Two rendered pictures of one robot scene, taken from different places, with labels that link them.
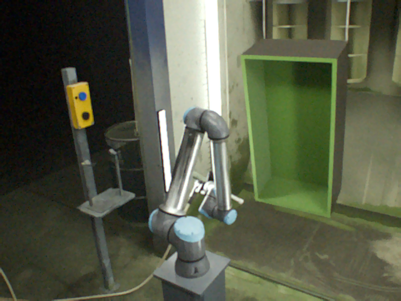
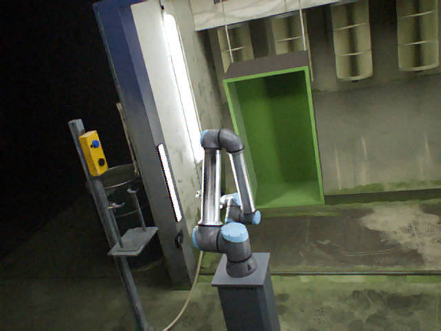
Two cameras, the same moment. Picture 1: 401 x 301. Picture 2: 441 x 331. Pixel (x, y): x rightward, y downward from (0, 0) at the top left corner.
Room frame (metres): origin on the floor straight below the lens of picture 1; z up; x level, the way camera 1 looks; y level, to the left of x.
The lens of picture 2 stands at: (-0.37, 0.63, 2.03)
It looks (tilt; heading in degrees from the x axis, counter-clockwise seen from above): 20 degrees down; 345
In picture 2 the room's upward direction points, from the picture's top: 12 degrees counter-clockwise
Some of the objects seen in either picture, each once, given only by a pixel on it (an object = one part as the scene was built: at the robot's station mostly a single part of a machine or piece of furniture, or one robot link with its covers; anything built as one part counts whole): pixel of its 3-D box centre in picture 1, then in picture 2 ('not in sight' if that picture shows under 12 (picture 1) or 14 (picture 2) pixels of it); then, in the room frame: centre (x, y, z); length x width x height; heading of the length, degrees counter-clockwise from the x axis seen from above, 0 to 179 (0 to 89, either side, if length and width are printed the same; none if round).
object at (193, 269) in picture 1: (191, 259); (240, 260); (1.56, 0.10, 0.69); 0.19 x 0.19 x 0.10
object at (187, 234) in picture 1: (188, 237); (234, 240); (1.57, 0.11, 0.83); 0.17 x 0.15 x 0.18; 45
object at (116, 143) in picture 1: (140, 171); (129, 216); (3.25, 0.65, 0.44); 0.59 x 0.58 x 0.89; 37
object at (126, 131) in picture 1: (135, 131); (116, 176); (3.25, 0.66, 0.86); 0.54 x 0.54 x 0.01
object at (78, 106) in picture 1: (80, 105); (94, 153); (2.10, 0.73, 1.42); 0.12 x 0.06 x 0.26; 146
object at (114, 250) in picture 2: (106, 202); (134, 241); (2.06, 0.66, 0.78); 0.31 x 0.23 x 0.01; 146
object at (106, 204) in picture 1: (104, 179); (129, 218); (2.05, 0.65, 0.95); 0.26 x 0.15 x 0.32; 146
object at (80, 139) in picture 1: (90, 192); (113, 237); (2.14, 0.78, 0.82); 0.06 x 0.06 x 1.64; 56
